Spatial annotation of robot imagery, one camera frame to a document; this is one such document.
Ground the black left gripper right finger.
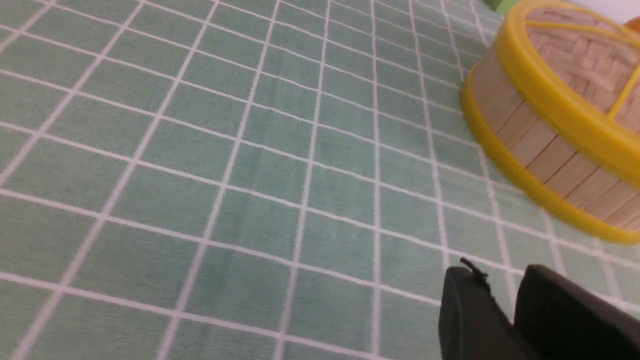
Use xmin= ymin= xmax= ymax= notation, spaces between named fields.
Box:
xmin=514 ymin=264 xmax=640 ymax=360

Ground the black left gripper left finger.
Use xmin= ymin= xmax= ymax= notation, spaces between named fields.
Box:
xmin=438 ymin=258 xmax=537 ymax=360

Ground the yellow bamboo steamer lid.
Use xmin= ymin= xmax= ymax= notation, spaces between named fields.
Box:
xmin=494 ymin=0 xmax=640 ymax=182

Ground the yellow bamboo steamer basket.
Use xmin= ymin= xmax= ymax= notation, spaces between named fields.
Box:
xmin=460 ymin=47 xmax=639 ymax=245

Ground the orange red toy pear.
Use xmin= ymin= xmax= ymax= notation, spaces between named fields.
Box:
xmin=624 ymin=16 xmax=640 ymax=34

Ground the green toy watermelon ball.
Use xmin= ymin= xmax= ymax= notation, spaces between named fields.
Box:
xmin=483 ymin=0 xmax=521 ymax=16

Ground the green checkered tablecloth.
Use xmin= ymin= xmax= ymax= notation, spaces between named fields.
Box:
xmin=0 ymin=0 xmax=639 ymax=360

